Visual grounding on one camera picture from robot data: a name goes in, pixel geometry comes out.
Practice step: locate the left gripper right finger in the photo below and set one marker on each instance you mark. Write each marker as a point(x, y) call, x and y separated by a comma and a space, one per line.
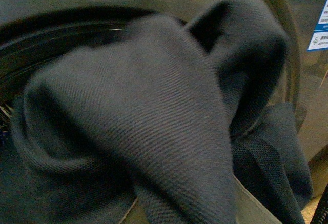
point(249, 209)

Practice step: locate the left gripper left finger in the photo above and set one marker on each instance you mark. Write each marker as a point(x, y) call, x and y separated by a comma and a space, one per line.
point(135, 214)

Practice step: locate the navy blue mesh garment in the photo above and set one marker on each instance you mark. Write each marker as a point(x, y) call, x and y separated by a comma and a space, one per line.
point(165, 112)

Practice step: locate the dark grey washing machine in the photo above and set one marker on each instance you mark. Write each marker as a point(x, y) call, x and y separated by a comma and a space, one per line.
point(36, 33)

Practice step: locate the blue white label sticker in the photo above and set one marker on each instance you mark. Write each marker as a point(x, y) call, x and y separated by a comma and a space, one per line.
point(319, 39)

